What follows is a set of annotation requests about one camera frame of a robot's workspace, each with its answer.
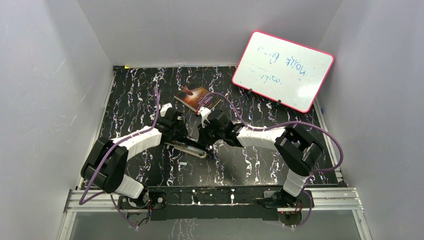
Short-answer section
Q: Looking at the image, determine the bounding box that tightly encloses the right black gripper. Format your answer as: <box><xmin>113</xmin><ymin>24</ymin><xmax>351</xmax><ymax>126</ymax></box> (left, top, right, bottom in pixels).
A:
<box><xmin>197</xmin><ymin>120</ymin><xmax>225</xmax><ymax>147</ymax></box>

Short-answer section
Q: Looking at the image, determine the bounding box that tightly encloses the black stapler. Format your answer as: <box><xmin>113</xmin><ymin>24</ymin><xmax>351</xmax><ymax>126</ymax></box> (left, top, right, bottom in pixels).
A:
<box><xmin>184</xmin><ymin>136</ymin><xmax>214</xmax><ymax>152</ymax></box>

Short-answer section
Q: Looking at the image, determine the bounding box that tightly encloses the beige stapler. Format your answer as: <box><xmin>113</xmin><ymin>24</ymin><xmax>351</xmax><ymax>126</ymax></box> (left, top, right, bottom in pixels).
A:
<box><xmin>165</xmin><ymin>140</ymin><xmax>207</xmax><ymax>158</ymax></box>

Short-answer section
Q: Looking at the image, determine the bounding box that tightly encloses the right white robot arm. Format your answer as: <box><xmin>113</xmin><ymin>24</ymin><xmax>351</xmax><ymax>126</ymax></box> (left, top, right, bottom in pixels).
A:
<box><xmin>198</xmin><ymin>107</ymin><xmax>323</xmax><ymax>208</ymax></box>

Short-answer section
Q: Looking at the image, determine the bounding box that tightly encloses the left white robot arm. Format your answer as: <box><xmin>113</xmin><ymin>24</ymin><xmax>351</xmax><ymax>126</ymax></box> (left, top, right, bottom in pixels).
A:
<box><xmin>81</xmin><ymin>107</ymin><xmax>188</xmax><ymax>208</ymax></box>

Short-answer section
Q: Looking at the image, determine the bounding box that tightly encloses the dark paperback book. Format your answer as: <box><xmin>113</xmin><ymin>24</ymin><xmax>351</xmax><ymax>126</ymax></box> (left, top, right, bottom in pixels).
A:
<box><xmin>174</xmin><ymin>82</ymin><xmax>221</xmax><ymax>112</ymax></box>

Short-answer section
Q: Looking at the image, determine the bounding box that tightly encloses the pink framed whiteboard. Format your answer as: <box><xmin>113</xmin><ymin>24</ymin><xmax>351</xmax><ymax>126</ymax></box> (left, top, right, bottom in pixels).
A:
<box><xmin>232</xmin><ymin>31</ymin><xmax>335</xmax><ymax>113</ymax></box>

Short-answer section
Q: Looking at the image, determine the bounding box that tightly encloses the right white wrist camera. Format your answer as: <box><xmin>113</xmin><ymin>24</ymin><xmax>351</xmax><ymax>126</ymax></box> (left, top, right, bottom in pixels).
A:
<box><xmin>196</xmin><ymin>106</ymin><xmax>211</xmax><ymax>128</ymax></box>

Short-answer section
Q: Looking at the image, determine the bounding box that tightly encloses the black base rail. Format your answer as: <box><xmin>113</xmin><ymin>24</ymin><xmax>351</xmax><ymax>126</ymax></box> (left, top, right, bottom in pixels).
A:
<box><xmin>118</xmin><ymin>185</ymin><xmax>315</xmax><ymax>224</ymax></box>

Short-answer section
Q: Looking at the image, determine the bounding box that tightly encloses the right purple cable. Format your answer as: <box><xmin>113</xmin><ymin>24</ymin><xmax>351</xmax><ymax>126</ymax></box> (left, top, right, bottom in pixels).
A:
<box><xmin>196</xmin><ymin>92</ymin><xmax>344</xmax><ymax>229</ymax></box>

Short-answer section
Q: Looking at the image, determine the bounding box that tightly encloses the purple cable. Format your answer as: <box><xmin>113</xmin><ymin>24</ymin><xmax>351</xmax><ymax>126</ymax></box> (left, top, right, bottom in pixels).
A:
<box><xmin>196</xmin><ymin>92</ymin><xmax>344</xmax><ymax>229</ymax></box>
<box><xmin>78</xmin><ymin>87</ymin><xmax>163</xmax><ymax>229</ymax></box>

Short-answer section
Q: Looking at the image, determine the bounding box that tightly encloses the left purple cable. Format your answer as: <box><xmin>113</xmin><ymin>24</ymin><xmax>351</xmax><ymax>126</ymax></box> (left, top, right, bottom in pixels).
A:
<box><xmin>78</xmin><ymin>87</ymin><xmax>163</xmax><ymax>229</ymax></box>

